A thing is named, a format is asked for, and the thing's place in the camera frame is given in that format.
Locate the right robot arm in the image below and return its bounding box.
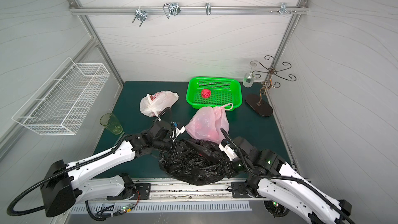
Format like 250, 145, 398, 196
219, 129, 354, 224

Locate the metal hook stand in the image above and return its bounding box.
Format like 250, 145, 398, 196
244, 60, 297, 117

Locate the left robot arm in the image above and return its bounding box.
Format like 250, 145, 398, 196
7, 107, 188, 217

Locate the pink plastic bag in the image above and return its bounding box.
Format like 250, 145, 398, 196
186, 103, 234, 144

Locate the white plastic bag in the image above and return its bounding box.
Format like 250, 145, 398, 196
140, 91, 179, 117

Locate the green plastic basket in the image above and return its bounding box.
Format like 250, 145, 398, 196
186, 77, 243, 111

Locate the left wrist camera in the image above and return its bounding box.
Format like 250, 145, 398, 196
173, 122, 186, 140

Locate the white vent strip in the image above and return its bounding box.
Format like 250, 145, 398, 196
69, 201, 252, 214

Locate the black plastic bag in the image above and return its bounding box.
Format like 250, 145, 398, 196
159, 139, 228, 186

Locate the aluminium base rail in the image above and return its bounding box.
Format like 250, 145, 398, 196
83, 178, 312, 201

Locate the clear glass bottle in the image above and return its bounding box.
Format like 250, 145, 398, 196
243, 67, 255, 88

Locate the white wire basket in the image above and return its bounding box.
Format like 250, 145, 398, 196
11, 58, 110, 136

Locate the metal clamp hook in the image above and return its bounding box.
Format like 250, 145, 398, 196
132, 8, 147, 27
205, 3, 211, 16
162, 3, 181, 19
269, 3, 292, 15

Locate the red apple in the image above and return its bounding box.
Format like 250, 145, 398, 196
201, 89, 211, 99

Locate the metal crossbar rail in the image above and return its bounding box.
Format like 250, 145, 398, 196
69, 5, 309, 16

